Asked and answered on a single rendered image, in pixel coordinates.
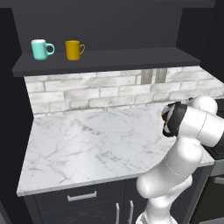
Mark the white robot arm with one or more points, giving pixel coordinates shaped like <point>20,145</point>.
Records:
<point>186,151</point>

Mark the yellow mug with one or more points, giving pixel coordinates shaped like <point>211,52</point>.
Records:
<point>72,50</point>

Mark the teal mug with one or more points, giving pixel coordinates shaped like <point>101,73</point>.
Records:
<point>39,50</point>

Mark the dark tall cabinet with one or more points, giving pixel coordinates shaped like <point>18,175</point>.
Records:
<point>13,131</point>

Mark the dark cupboard door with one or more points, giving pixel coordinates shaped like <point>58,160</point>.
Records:
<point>140,210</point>
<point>81,214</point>

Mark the dark drawer front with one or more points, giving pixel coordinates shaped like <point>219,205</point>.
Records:
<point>52,197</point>

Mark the black hob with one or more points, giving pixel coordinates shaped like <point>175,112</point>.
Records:
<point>218,151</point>

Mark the dark oven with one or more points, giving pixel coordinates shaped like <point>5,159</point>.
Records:
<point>211,201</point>

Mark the grey wall outlet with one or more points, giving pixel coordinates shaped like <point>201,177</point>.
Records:
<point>161,75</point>
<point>147,76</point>

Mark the dark open wall cabinet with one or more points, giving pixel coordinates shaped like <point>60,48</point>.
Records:
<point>110,59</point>

